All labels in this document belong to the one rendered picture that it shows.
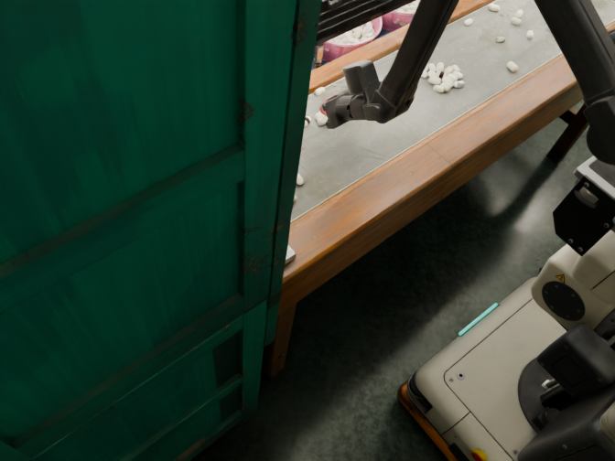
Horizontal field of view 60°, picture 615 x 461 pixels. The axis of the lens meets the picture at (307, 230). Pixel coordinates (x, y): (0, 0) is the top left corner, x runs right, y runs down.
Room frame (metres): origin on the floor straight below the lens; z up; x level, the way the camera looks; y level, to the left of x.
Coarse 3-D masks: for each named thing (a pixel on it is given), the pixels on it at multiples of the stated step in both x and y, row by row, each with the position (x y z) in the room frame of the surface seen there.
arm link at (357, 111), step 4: (360, 92) 0.91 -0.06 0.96; (364, 92) 0.90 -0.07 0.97; (356, 96) 0.93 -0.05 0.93; (360, 96) 0.92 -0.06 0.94; (364, 96) 0.90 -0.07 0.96; (352, 100) 0.92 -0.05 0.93; (356, 100) 0.91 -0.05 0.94; (360, 100) 0.91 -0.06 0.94; (364, 100) 0.90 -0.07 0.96; (352, 104) 0.91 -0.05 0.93; (356, 104) 0.90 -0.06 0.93; (360, 104) 0.90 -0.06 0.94; (352, 108) 0.90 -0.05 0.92; (356, 108) 0.90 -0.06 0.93; (360, 108) 0.89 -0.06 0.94; (352, 112) 0.90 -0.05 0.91; (356, 112) 0.89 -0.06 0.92; (360, 112) 0.89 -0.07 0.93; (352, 116) 0.90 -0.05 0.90; (356, 116) 0.89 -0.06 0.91; (360, 116) 0.89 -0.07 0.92; (364, 116) 0.88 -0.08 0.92; (360, 120) 0.90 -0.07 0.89
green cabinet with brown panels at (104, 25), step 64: (0, 0) 0.27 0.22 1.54; (64, 0) 0.30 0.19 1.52; (128, 0) 0.34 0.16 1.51; (192, 0) 0.38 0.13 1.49; (256, 0) 0.41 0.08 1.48; (320, 0) 0.46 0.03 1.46; (0, 64) 0.26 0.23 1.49; (64, 64) 0.29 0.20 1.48; (128, 64) 0.33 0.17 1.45; (192, 64) 0.37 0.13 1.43; (256, 64) 0.41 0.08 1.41; (0, 128) 0.25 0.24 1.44; (64, 128) 0.28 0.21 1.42; (128, 128) 0.32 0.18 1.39; (192, 128) 0.37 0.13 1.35; (256, 128) 0.41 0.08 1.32; (0, 192) 0.23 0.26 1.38; (64, 192) 0.26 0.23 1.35; (128, 192) 0.31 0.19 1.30; (192, 192) 0.35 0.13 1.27; (256, 192) 0.41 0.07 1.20; (0, 256) 0.21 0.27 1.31; (64, 256) 0.23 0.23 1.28; (128, 256) 0.29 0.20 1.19; (192, 256) 0.35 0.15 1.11; (256, 256) 0.42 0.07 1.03; (0, 320) 0.18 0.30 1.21; (64, 320) 0.22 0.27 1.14; (128, 320) 0.27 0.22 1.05; (192, 320) 0.34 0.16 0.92; (0, 384) 0.15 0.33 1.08; (64, 384) 0.18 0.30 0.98; (128, 384) 0.23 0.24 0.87; (0, 448) 0.09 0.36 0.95
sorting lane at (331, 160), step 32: (512, 0) 1.76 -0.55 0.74; (608, 0) 1.87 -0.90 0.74; (448, 32) 1.52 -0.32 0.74; (480, 32) 1.55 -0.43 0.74; (512, 32) 1.58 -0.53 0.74; (544, 32) 1.61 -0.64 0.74; (384, 64) 1.30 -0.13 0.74; (448, 64) 1.36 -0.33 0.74; (480, 64) 1.39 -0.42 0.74; (544, 64) 1.45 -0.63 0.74; (320, 96) 1.12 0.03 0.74; (416, 96) 1.19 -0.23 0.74; (448, 96) 1.22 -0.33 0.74; (480, 96) 1.24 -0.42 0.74; (320, 128) 1.00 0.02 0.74; (352, 128) 1.02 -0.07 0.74; (384, 128) 1.04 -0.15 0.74; (416, 128) 1.07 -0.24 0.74; (320, 160) 0.89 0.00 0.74; (352, 160) 0.91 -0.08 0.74; (384, 160) 0.93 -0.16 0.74; (320, 192) 0.79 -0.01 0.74
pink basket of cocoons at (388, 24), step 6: (390, 12) 1.54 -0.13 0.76; (396, 12) 1.53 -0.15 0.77; (402, 12) 1.53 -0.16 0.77; (384, 18) 1.55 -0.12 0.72; (390, 18) 1.54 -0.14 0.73; (396, 18) 1.54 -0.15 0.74; (402, 18) 1.54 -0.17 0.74; (408, 18) 1.54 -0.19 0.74; (384, 24) 1.56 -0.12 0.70; (390, 24) 1.55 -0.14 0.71; (396, 24) 1.55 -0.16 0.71; (390, 30) 1.56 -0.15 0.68
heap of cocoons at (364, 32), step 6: (366, 24) 1.49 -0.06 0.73; (354, 30) 1.44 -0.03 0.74; (360, 30) 1.44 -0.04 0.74; (366, 30) 1.44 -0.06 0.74; (372, 30) 1.46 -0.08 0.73; (342, 36) 1.40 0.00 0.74; (348, 36) 1.40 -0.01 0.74; (354, 36) 1.41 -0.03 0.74; (360, 36) 1.42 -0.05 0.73; (366, 36) 1.41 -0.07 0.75; (372, 36) 1.44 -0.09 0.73; (336, 42) 1.36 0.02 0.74; (342, 42) 1.37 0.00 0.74; (348, 42) 1.38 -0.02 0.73; (354, 42) 1.38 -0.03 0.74
